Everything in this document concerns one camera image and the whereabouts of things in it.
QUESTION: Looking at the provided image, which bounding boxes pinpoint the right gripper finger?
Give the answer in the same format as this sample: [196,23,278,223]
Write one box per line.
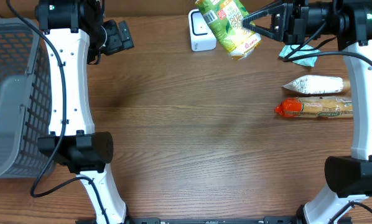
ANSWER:
[242,18,284,42]
[243,1,287,24]

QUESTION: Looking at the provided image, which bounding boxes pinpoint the teal snack packet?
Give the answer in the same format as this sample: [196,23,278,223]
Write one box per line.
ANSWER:
[278,44,320,68]

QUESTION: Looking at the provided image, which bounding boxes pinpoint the green snack packet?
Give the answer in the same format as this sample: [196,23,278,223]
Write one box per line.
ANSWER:
[195,0,261,60]

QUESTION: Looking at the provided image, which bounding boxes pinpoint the white tube gold cap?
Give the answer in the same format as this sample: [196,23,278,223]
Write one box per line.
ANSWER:
[282,75,351,95]

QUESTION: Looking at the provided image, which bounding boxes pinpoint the orange spaghetti package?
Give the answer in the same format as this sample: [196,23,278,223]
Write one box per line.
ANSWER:
[274,96,353,118]

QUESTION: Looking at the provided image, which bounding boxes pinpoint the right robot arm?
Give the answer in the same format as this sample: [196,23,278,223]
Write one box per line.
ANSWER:
[241,0,372,223]

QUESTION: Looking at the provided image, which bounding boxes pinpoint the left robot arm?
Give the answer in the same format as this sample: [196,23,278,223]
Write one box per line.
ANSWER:
[35,1,134,223]

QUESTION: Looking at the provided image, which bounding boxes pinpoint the white barcode scanner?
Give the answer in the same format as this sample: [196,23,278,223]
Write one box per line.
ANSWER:
[188,9,216,52]

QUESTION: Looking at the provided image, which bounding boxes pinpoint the grey plastic shopping basket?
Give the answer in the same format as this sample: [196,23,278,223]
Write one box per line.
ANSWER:
[0,18,52,179]

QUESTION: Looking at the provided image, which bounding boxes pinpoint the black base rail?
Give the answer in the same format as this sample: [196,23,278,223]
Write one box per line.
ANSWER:
[75,216,353,224]

